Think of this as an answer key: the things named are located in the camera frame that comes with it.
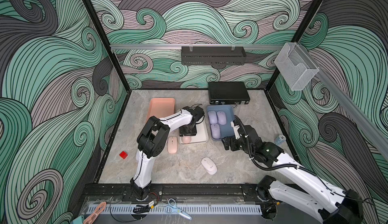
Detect purple mouse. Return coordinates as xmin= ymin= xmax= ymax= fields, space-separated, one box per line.
xmin=216 ymin=111 xmax=227 ymax=125
xmin=208 ymin=110 xmax=218 ymax=125
xmin=210 ymin=124 xmax=221 ymax=139

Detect blue storage tray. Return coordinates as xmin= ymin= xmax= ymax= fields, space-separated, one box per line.
xmin=206 ymin=105 xmax=234 ymax=141

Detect cream storage tray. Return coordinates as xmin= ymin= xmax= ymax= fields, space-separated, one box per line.
xmin=178 ymin=119 xmax=209 ymax=145

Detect pink mouse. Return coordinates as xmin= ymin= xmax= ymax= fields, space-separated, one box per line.
xmin=181 ymin=136 xmax=192 ymax=144

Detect peach mouse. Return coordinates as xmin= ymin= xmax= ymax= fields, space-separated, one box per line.
xmin=167 ymin=136 xmax=178 ymax=154

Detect pink storage tray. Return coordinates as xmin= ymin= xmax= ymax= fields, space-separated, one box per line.
xmin=145 ymin=98 xmax=175 ymax=122

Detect white mouse with logo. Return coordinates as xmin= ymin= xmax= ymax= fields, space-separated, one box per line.
xmin=201 ymin=157 xmax=218 ymax=175

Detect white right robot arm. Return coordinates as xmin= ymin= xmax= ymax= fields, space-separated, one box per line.
xmin=221 ymin=126 xmax=364 ymax=224

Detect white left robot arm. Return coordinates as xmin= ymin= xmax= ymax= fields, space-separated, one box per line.
xmin=130 ymin=106 xmax=205 ymax=200

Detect black ribbed briefcase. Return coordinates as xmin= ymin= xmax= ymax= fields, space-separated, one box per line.
xmin=208 ymin=82 xmax=250 ymax=105

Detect red small cube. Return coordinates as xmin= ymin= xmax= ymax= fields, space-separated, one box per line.
xmin=119 ymin=151 xmax=128 ymax=159

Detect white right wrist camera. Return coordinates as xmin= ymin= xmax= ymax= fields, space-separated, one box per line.
xmin=230 ymin=121 xmax=240 ymax=140

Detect black wall shelf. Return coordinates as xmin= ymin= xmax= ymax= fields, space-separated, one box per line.
xmin=181 ymin=46 xmax=247 ymax=67

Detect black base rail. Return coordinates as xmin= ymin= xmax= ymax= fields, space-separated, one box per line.
xmin=81 ymin=183 xmax=325 ymax=203

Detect clear plastic wall holder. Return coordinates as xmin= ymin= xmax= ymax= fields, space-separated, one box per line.
xmin=274 ymin=42 xmax=319 ymax=91

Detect blue handled scissors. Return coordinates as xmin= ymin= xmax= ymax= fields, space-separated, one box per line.
xmin=164 ymin=198 xmax=192 ymax=220

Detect aluminium wall rail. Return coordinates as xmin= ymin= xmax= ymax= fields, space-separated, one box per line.
xmin=110 ymin=43 xmax=286 ymax=52

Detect white slotted cable duct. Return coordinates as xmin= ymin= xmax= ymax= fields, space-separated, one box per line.
xmin=101 ymin=204 xmax=262 ymax=216

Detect orange cable coil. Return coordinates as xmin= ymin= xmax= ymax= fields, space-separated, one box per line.
xmin=81 ymin=201 xmax=107 ymax=224

